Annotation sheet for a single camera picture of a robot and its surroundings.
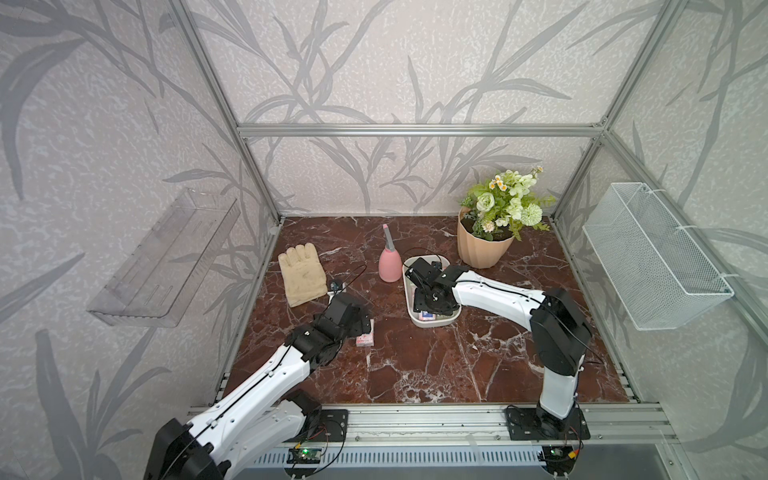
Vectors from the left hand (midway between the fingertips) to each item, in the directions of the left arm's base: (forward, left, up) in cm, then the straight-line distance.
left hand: (353, 314), depth 82 cm
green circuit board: (-31, +10, -12) cm, 35 cm away
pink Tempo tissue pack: (-4, -3, -8) cm, 10 cm away
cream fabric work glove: (+20, +21, -11) cm, 31 cm away
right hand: (+6, -20, -5) cm, 21 cm away
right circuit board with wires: (-31, -52, -13) cm, 62 cm away
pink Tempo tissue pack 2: (+3, -21, -7) cm, 22 cm away
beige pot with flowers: (+25, -40, +15) cm, 50 cm away
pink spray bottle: (+17, -10, -2) cm, 20 cm away
